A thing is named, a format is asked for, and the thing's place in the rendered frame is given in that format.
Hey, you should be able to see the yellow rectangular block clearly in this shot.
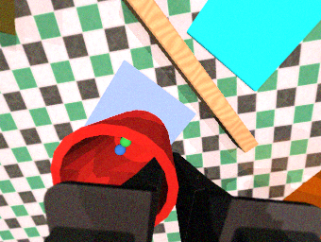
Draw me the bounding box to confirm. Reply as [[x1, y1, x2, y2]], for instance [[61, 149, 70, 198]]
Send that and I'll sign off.
[[0, 0, 15, 35]]

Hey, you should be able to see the blue marble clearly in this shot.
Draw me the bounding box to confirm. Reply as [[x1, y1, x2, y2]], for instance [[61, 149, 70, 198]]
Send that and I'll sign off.
[[114, 144, 127, 155]]

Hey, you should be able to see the red cup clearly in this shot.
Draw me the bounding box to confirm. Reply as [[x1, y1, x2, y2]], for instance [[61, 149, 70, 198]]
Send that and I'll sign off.
[[50, 110, 178, 226]]

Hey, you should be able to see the green marble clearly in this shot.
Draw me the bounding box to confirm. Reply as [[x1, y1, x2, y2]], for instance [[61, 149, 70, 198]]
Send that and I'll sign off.
[[120, 137, 132, 147]]

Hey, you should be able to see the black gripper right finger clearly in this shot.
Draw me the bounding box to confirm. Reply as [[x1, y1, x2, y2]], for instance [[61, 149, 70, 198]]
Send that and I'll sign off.
[[173, 152, 321, 242]]

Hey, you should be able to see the brown wooden plank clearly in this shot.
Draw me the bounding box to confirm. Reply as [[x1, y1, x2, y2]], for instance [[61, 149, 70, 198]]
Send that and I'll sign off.
[[123, 0, 258, 153]]

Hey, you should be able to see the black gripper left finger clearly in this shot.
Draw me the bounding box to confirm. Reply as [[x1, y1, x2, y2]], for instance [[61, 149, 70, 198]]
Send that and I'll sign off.
[[43, 157, 163, 242]]

